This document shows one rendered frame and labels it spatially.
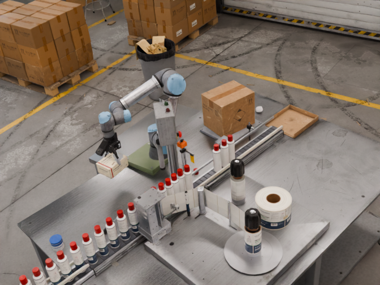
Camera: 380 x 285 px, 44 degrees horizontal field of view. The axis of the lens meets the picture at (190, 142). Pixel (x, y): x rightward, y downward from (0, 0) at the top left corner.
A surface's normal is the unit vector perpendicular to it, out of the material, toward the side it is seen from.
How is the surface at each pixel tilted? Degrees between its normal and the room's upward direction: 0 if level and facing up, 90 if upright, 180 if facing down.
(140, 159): 5
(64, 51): 91
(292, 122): 0
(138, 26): 90
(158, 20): 90
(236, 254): 0
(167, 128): 90
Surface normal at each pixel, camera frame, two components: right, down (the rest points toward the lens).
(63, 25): 0.83, 0.27
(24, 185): -0.09, -0.80
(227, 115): 0.57, 0.44
